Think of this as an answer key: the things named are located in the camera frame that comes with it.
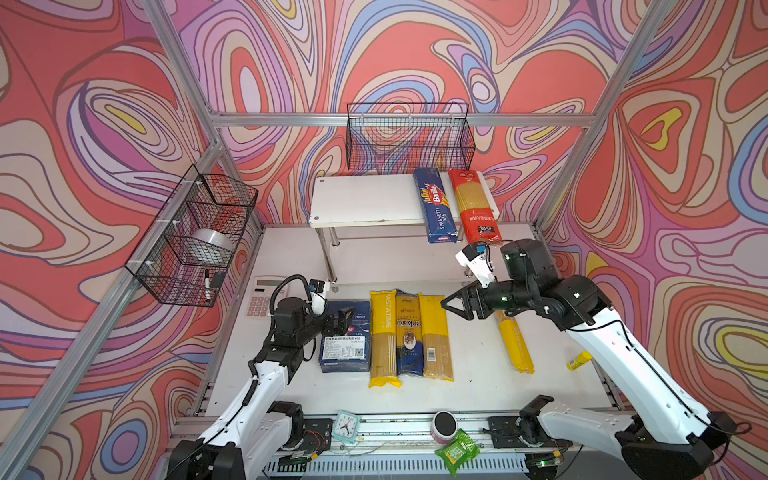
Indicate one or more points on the black wire basket back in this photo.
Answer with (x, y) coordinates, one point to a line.
(399, 137)

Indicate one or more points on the yellow Pastatime spaghetti bag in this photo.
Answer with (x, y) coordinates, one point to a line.
(383, 367)

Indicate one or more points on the blue Barilla pasta box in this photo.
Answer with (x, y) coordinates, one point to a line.
(352, 352)

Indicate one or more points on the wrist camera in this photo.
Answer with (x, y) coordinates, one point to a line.
(315, 291)
(476, 258)

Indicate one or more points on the white pink calculator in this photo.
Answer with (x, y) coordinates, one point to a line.
(258, 295)

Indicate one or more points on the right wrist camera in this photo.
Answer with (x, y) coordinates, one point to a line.
(476, 258)

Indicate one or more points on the green snack packet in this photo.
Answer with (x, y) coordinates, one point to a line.
(459, 451)

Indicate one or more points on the blue Barilla spaghetti box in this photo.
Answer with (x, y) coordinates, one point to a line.
(439, 222)

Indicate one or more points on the yellow clear spaghetti bag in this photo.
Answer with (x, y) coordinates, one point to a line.
(435, 336)

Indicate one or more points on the black marker pen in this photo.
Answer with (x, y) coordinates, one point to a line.
(207, 287)

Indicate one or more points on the mint alarm clock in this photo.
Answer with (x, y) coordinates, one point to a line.
(345, 427)

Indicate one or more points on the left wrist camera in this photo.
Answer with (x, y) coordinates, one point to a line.
(315, 291)

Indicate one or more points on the yellow narrow spaghetti bag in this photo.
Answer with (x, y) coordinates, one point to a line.
(514, 343)

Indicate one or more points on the black wire basket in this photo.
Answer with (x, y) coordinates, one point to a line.
(200, 200)
(399, 137)

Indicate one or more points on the red spaghetti bag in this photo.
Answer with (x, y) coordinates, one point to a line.
(476, 214)

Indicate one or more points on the blue yellow Ankara spaghetti bag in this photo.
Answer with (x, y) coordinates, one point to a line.
(409, 343)

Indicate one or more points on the yellow glue stick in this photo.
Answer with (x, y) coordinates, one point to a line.
(579, 360)

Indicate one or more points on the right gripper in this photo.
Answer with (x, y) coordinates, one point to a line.
(467, 304)

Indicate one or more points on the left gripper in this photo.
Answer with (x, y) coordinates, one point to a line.
(339, 329)

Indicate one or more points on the black wire basket left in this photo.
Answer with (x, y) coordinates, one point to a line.
(200, 200)

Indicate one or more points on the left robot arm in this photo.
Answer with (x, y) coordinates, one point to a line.
(256, 424)

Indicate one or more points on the white two-tier shelf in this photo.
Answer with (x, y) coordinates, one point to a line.
(371, 229)

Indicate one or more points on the silver tape roll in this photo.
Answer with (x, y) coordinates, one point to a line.
(209, 247)

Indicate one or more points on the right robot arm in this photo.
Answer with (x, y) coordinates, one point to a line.
(668, 434)

